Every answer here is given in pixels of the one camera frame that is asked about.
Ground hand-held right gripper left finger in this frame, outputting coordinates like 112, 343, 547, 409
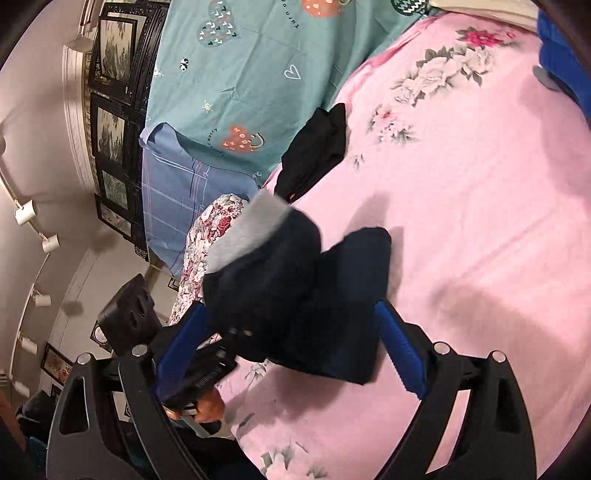
46, 302, 211, 480

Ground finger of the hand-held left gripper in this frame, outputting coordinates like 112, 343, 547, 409
210, 325, 256, 365

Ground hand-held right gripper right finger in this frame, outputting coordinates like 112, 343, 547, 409
374, 299, 539, 480

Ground navy pants with bear embroidery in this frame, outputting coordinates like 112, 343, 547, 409
202, 190, 392, 386

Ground person's left forearm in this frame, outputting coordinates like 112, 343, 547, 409
175, 424, 266, 480

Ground folded black pants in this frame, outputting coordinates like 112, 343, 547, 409
274, 102, 348, 204

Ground person's left hand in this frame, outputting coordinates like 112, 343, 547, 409
165, 387, 227, 424

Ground black framed landscape picture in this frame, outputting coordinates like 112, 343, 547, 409
98, 168, 131, 208
98, 14, 140, 92
90, 95, 131, 168
96, 199, 134, 238

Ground red floral pillow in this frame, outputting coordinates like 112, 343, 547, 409
168, 194, 245, 352

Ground blue plaid sheet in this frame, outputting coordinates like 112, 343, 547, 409
140, 122, 259, 278

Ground row of white track spotlights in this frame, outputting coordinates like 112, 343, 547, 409
0, 136, 61, 400

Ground pink floral bedsheet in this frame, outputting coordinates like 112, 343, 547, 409
168, 9, 591, 480

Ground teal heart-printed sheet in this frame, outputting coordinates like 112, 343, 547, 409
145, 0, 444, 178

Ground light grey garment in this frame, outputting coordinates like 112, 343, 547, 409
532, 65, 570, 92

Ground blue garment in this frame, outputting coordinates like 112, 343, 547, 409
536, 9, 591, 121

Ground cream folded blanket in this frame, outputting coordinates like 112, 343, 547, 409
427, 0, 541, 26

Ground small framed wall picture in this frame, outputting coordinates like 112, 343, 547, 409
41, 343, 74, 387

